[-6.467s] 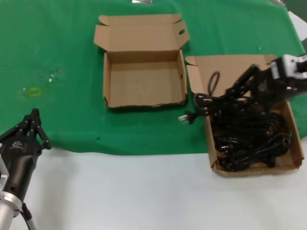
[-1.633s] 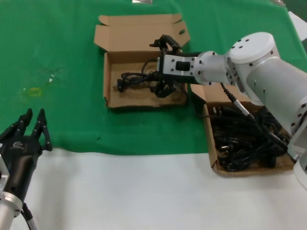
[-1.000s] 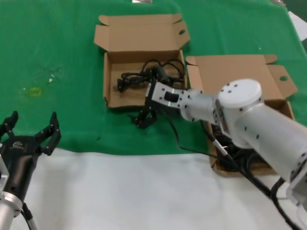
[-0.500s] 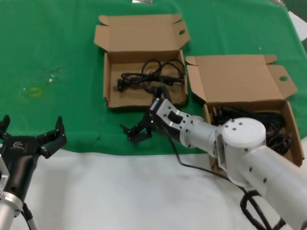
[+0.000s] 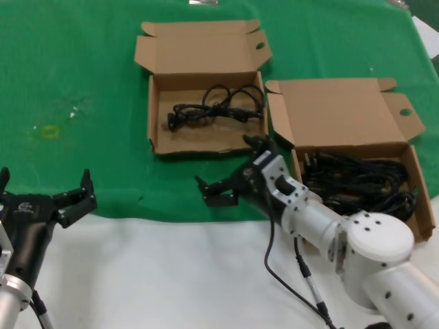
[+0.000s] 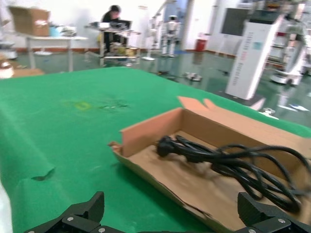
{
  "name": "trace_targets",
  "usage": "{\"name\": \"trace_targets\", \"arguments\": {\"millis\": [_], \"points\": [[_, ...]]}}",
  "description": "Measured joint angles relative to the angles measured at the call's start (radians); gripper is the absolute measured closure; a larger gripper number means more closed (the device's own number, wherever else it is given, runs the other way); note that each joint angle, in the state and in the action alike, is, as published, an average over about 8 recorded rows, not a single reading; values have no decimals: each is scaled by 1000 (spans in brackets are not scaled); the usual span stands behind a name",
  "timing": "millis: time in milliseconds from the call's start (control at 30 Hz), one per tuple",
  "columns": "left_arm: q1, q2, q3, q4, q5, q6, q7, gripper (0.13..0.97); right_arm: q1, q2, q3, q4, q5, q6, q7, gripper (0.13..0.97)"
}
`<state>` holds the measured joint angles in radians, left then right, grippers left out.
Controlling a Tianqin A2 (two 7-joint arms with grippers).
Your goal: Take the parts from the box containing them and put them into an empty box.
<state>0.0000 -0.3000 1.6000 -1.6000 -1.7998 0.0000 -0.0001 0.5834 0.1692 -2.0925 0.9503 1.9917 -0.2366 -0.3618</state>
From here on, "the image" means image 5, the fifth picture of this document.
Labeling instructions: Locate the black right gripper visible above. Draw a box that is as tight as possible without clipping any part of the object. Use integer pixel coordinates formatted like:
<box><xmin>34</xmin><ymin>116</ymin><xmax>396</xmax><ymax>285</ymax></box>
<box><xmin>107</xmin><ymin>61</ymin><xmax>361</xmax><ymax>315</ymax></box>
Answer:
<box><xmin>194</xmin><ymin>134</ymin><xmax>285</xmax><ymax>223</ymax></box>

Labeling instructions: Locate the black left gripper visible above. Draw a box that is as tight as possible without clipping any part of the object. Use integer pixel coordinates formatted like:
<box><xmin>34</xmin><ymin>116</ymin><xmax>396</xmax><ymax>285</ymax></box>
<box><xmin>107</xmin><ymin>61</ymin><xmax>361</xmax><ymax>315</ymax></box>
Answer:
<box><xmin>0</xmin><ymin>167</ymin><xmax>98</xmax><ymax>286</ymax></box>

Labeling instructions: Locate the cardboard box with torn rim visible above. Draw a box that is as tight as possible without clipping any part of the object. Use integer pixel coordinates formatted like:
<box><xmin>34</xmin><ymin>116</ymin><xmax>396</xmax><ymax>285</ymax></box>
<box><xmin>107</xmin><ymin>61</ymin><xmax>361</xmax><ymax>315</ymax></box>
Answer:
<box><xmin>133</xmin><ymin>19</ymin><xmax>274</xmax><ymax>160</ymax></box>

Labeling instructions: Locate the green table cloth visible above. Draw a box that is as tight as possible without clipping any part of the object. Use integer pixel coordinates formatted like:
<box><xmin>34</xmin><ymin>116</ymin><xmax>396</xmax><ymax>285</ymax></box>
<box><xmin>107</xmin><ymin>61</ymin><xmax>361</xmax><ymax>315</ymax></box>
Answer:
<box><xmin>0</xmin><ymin>0</ymin><xmax>439</xmax><ymax>223</ymax></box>

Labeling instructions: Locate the white board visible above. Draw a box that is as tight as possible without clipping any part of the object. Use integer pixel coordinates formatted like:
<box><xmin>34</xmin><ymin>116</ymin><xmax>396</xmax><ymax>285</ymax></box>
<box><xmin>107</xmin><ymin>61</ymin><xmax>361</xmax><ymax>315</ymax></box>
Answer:
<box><xmin>410</xmin><ymin>15</ymin><xmax>439</xmax><ymax>60</ymax></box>

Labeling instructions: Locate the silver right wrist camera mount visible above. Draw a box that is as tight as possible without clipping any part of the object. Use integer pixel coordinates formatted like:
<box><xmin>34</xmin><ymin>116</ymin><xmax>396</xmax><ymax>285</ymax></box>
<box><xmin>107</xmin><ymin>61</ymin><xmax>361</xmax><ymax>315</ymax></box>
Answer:
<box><xmin>252</xmin><ymin>150</ymin><xmax>309</xmax><ymax>217</ymax></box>

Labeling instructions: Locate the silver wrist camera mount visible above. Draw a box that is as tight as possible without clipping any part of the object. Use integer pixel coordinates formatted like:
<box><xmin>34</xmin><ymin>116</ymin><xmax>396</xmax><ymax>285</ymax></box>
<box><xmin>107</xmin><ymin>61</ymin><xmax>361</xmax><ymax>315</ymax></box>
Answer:
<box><xmin>0</xmin><ymin>219</ymin><xmax>15</xmax><ymax>275</ymax></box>
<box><xmin>252</xmin><ymin>150</ymin><xmax>309</xmax><ymax>217</ymax></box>

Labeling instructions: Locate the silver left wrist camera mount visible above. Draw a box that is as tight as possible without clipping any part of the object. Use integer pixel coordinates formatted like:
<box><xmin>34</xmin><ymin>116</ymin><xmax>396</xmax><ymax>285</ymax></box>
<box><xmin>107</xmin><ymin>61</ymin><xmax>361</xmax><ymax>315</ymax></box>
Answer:
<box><xmin>0</xmin><ymin>219</ymin><xmax>15</xmax><ymax>275</ymax></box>

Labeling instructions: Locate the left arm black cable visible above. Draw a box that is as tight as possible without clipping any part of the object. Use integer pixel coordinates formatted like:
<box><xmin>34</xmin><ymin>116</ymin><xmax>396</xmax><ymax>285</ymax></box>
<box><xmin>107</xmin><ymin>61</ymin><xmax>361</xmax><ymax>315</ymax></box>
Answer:
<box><xmin>29</xmin><ymin>289</ymin><xmax>53</xmax><ymax>329</ymax></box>

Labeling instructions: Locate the cardboard box holding cables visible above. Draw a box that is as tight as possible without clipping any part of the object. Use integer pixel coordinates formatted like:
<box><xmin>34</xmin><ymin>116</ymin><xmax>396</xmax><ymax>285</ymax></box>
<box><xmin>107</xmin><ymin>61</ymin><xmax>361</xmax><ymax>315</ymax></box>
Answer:
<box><xmin>265</xmin><ymin>77</ymin><xmax>433</xmax><ymax>243</ymax></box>

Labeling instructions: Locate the right arm cable silver connector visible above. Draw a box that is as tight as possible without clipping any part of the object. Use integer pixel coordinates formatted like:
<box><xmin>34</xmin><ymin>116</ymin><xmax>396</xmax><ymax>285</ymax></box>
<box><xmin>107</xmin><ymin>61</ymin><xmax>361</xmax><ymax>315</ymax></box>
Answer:
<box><xmin>294</xmin><ymin>235</ymin><xmax>332</xmax><ymax>318</ymax></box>

